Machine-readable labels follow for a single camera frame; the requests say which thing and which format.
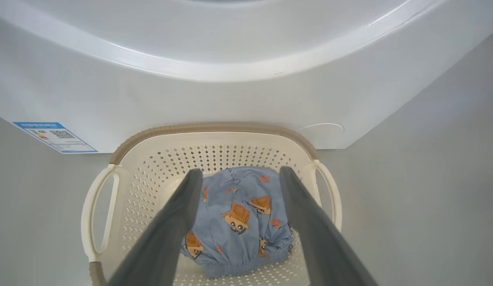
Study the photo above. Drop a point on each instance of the white front-load washing machine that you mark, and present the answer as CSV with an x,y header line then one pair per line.
x,y
230,99

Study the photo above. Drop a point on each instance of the blue energy label sticker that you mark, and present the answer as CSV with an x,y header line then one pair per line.
x,y
55,135

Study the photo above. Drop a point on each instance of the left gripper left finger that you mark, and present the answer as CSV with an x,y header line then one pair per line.
x,y
163,238

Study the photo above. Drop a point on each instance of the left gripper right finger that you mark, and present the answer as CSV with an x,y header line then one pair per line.
x,y
322,246

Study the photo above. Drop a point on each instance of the cream perforated laundry basket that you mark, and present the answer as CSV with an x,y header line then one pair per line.
x,y
171,155

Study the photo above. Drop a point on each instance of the blue cartoon print shorts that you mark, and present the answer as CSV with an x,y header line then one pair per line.
x,y
230,254

